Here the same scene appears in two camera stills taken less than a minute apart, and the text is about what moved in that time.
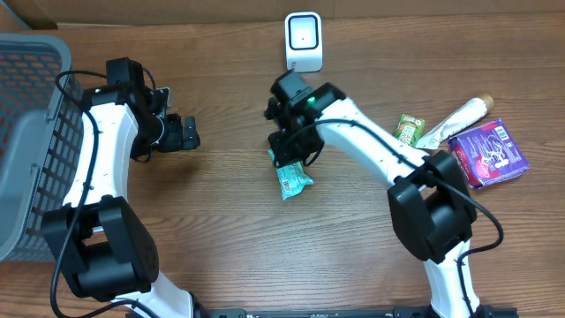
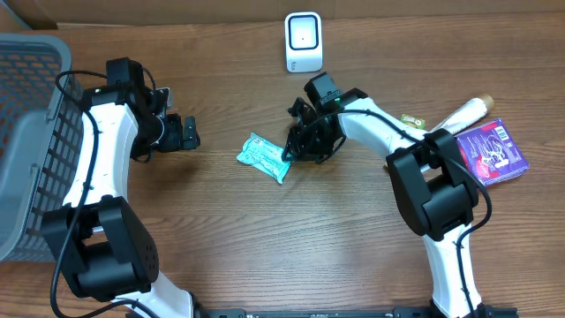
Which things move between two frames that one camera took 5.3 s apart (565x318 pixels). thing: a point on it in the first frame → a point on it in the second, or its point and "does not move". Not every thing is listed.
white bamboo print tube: (430, 140) does not move
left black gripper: (177, 132) does not move
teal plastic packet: (292, 177) → (265, 155)
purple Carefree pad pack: (488, 155) does not move
